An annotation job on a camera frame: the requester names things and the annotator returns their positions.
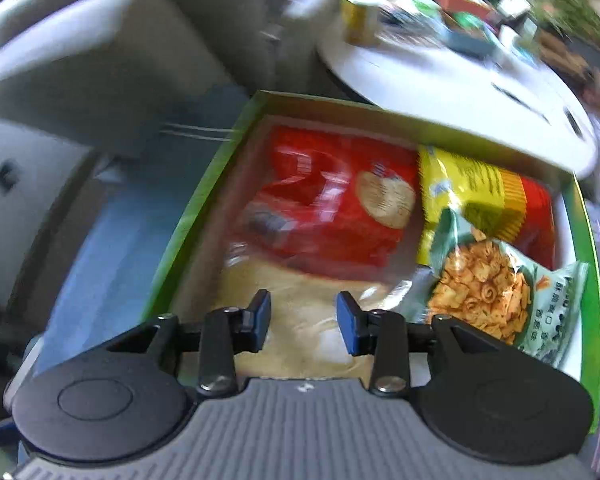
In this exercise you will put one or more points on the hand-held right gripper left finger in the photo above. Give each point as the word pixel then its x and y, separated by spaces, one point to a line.
pixel 260 317

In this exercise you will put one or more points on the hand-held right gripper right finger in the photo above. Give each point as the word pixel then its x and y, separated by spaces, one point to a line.
pixel 349 322

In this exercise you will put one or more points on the beige snack bag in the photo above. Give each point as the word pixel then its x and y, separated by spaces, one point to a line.
pixel 300 305

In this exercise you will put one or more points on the light green chips bag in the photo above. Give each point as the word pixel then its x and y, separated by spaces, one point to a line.
pixel 485 280

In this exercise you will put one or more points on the green cardboard box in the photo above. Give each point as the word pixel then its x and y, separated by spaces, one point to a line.
pixel 205 180

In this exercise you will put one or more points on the yellow red snack bag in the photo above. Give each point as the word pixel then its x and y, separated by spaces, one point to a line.
pixel 480 185

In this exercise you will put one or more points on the white oval table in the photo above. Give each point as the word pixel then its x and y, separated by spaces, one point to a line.
pixel 430 85

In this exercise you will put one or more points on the black pen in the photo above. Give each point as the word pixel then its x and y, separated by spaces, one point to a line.
pixel 522 102

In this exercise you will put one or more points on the black remote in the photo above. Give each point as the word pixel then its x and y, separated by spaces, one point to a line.
pixel 576 122

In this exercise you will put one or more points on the grey sofa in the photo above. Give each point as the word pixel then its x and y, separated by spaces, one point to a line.
pixel 105 55

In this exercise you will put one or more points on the yellow canister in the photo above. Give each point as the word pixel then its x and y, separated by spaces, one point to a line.
pixel 360 17

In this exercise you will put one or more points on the blue tray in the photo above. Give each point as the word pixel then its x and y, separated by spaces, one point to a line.
pixel 470 40

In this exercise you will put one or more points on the pink box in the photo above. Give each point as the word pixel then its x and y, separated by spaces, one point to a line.
pixel 462 0

